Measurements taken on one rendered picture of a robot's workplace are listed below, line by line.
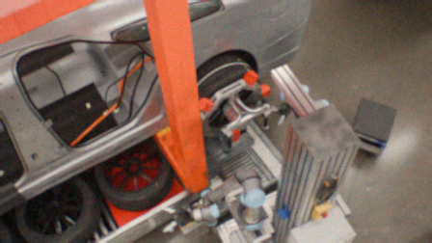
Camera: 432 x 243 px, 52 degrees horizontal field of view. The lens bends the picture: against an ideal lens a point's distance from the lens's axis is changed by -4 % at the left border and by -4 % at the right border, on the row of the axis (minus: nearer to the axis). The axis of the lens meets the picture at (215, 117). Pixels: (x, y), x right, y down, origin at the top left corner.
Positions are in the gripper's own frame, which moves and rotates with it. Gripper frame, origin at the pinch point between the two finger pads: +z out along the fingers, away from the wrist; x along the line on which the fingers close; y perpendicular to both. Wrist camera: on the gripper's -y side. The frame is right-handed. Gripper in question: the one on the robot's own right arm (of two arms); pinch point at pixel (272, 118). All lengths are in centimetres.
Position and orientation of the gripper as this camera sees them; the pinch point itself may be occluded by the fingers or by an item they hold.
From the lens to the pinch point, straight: 365.1
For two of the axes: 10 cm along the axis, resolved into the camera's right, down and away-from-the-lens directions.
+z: -8.4, 4.7, -2.6
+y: -0.3, -5.3, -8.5
